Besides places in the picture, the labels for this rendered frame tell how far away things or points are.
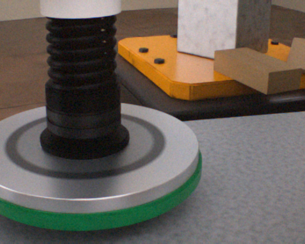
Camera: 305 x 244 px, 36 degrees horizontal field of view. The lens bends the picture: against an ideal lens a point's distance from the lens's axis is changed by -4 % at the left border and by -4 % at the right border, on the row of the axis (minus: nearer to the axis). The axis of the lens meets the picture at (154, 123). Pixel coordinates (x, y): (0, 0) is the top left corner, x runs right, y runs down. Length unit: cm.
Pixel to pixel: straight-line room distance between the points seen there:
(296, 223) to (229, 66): 72
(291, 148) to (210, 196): 16
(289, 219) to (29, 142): 25
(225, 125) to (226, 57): 50
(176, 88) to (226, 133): 48
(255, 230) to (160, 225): 8
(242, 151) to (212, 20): 72
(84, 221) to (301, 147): 33
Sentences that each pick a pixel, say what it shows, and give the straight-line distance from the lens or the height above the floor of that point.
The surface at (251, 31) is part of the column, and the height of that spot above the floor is 86.
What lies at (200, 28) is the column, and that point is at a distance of 128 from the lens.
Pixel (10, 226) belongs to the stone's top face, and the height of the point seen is 86.
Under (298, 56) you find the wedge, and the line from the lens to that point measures 130.
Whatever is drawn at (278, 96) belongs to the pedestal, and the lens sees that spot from 116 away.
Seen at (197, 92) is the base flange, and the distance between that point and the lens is 108.
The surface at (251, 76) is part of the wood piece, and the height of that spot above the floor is 81.
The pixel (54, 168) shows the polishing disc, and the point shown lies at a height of 92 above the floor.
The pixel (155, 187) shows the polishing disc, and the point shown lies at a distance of 38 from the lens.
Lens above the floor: 110
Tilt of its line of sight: 22 degrees down
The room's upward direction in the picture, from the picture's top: 1 degrees clockwise
